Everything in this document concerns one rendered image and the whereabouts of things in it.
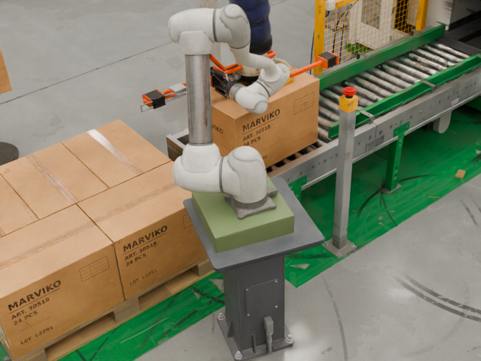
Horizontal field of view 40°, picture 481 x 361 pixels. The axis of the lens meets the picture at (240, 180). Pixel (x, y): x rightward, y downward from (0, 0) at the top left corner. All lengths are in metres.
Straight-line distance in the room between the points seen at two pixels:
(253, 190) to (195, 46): 0.64
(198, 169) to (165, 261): 0.88
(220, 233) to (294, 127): 1.06
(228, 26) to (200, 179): 0.63
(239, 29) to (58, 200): 1.46
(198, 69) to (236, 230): 0.68
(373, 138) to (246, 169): 1.42
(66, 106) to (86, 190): 2.04
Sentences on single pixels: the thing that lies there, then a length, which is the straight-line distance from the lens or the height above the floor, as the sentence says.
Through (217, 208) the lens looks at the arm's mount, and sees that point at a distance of 2.91.
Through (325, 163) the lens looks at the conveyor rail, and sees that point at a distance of 3.76.
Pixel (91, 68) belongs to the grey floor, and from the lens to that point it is 6.15.
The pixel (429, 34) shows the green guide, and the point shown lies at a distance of 5.07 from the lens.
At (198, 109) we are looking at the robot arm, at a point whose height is 1.28.
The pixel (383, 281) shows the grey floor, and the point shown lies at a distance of 3.80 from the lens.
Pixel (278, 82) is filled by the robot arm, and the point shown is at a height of 1.15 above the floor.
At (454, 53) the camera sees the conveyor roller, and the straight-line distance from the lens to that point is 5.03.
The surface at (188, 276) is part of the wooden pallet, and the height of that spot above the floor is 0.02.
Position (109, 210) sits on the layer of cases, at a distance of 3.47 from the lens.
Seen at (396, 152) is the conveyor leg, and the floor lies 0.31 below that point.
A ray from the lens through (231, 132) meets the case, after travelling 3.38.
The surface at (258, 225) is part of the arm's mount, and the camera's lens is 2.81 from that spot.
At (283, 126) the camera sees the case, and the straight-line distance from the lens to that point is 3.59.
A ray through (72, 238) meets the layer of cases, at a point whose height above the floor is 0.54.
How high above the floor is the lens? 2.66
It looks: 36 degrees down
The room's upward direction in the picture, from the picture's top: 3 degrees counter-clockwise
